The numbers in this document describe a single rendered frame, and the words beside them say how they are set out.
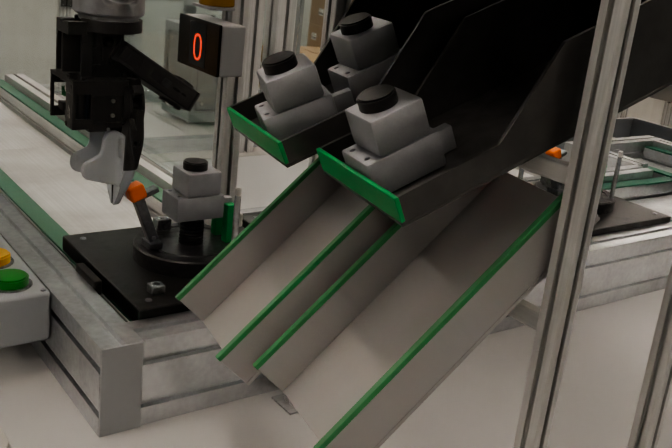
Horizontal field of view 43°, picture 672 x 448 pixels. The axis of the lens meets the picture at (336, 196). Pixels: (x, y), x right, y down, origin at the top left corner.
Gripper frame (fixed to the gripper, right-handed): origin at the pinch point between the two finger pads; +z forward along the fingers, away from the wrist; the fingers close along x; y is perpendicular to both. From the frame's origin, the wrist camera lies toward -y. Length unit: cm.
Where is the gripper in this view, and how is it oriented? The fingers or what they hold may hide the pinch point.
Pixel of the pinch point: (120, 192)
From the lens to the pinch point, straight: 102.6
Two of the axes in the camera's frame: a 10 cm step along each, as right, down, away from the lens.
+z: -1.1, 9.5, 2.9
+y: -8.1, 0.9, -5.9
